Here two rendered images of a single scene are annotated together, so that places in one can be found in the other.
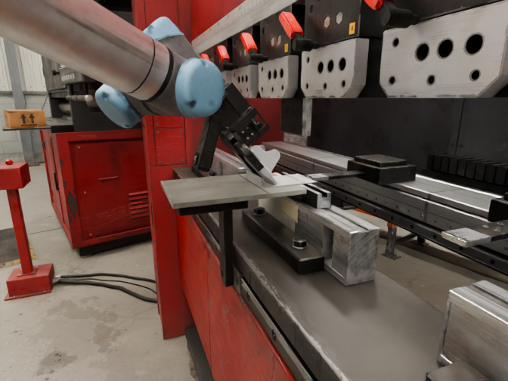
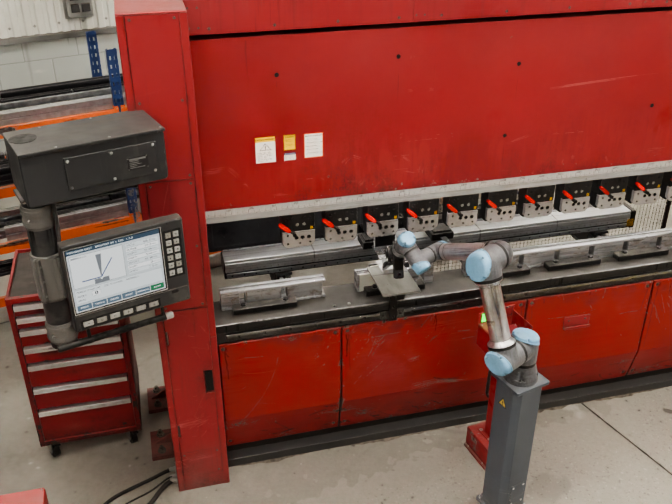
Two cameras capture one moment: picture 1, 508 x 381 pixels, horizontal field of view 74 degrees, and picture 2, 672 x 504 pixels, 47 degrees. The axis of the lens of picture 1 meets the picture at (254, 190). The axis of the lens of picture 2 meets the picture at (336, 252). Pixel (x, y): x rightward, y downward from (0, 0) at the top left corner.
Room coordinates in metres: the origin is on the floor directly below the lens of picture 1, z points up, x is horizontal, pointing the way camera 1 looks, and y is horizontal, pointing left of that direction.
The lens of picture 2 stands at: (0.58, 3.20, 2.89)
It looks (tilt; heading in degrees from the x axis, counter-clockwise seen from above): 29 degrees down; 277
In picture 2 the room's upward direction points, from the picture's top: straight up
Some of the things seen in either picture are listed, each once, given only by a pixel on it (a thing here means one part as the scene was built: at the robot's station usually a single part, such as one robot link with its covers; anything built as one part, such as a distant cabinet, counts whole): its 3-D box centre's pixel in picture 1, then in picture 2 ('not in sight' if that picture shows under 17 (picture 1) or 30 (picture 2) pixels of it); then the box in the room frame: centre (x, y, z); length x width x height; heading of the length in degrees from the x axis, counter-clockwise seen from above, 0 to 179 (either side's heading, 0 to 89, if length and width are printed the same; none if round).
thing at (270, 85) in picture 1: (290, 57); (380, 216); (0.76, -0.08, 1.26); 0.15 x 0.09 x 0.17; 21
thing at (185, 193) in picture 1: (230, 187); (393, 279); (0.69, 0.05, 1.00); 0.26 x 0.18 x 0.01; 111
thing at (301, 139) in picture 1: (295, 121); (384, 240); (0.74, -0.09, 1.13); 0.10 x 0.02 x 0.10; 21
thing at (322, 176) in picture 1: (354, 169); (375, 246); (0.79, -0.24, 1.01); 0.26 x 0.12 x 0.05; 111
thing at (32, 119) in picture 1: (24, 119); not in sight; (2.29, 1.52, 1.04); 0.30 x 0.26 x 0.12; 36
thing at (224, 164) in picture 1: (224, 167); (272, 292); (1.25, 0.11, 0.92); 0.50 x 0.06 x 0.10; 21
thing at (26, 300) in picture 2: not in sight; (81, 351); (2.26, 0.13, 0.50); 0.50 x 0.50 x 1.00; 21
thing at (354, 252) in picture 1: (304, 219); (393, 275); (0.69, -0.11, 0.92); 0.39 x 0.06 x 0.10; 21
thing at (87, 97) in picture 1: (77, 92); (116, 325); (1.71, 0.86, 1.20); 0.45 x 0.03 x 0.08; 38
